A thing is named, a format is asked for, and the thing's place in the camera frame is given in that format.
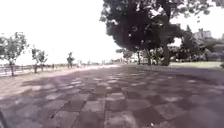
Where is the grass lawn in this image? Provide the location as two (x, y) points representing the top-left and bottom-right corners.
(168, 60), (224, 70)

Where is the chequered grey paved path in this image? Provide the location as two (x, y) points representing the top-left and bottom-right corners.
(0, 64), (224, 128)

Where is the row of trees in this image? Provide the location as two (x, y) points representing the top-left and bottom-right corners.
(175, 25), (224, 63)

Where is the small young tree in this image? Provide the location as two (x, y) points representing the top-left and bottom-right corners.
(30, 46), (42, 74)
(66, 51), (76, 69)
(0, 31), (30, 77)
(37, 49), (49, 72)

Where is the large dark tree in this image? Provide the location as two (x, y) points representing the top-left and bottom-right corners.
(99, 0), (224, 67)

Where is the building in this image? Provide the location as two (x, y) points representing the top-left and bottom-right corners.
(193, 29), (213, 41)

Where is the railing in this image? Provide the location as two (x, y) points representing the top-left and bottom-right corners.
(0, 63), (69, 78)

